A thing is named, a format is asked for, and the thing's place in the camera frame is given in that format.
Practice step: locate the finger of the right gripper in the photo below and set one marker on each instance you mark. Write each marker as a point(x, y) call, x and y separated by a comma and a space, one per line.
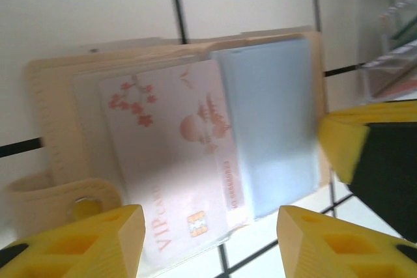
point(374, 161)

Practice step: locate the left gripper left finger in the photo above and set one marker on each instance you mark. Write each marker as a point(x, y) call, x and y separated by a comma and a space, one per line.
point(81, 252)

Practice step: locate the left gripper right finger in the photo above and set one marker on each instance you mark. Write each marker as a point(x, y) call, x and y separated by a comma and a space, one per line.
point(342, 252)

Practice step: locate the beige card holder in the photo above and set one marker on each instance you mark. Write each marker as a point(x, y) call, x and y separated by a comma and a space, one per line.
point(49, 95)

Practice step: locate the clear acrylic card stand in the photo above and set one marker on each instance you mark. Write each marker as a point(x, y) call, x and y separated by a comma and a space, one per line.
point(374, 79)

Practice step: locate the light blue card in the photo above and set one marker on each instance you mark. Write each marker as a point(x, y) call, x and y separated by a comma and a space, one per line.
point(273, 121)

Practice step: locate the white pink VIP card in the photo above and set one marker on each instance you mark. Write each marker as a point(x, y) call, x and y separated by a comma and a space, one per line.
point(163, 147)

